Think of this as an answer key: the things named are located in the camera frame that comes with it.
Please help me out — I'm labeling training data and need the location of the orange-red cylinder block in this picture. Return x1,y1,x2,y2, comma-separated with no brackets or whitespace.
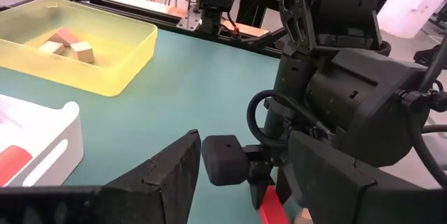
0,144,34,187

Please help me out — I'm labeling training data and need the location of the white plastic bin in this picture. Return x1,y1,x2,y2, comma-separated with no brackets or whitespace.
0,93,85,187

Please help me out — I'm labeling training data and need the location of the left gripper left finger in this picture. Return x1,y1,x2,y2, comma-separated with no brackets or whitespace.
0,128,203,224

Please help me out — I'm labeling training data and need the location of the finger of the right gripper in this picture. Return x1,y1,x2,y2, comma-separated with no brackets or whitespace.
249,177,272,211
275,173,293,206

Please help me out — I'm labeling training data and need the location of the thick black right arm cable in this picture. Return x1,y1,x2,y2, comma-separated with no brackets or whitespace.
401,35,447,188

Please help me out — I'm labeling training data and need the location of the black aluminium table frame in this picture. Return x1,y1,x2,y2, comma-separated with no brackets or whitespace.
68,0,291,59

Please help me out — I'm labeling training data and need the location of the yellow-green plastic bin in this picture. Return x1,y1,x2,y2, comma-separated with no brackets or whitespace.
0,0,159,98

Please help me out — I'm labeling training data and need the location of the green table mat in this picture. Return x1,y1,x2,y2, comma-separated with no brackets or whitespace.
0,28,301,224

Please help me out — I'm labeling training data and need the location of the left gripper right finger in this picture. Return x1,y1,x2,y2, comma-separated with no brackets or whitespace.
288,130,447,224

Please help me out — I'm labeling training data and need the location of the small tan wooden cube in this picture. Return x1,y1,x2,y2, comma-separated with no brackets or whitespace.
69,40,96,65

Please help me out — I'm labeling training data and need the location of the black right gripper cable loop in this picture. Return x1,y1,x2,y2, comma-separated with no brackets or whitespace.
246,89,332,150

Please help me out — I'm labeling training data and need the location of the long red block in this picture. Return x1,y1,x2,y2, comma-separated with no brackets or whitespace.
257,184,291,224

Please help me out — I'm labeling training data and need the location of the brown wooden block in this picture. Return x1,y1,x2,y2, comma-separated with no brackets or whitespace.
47,27,81,47

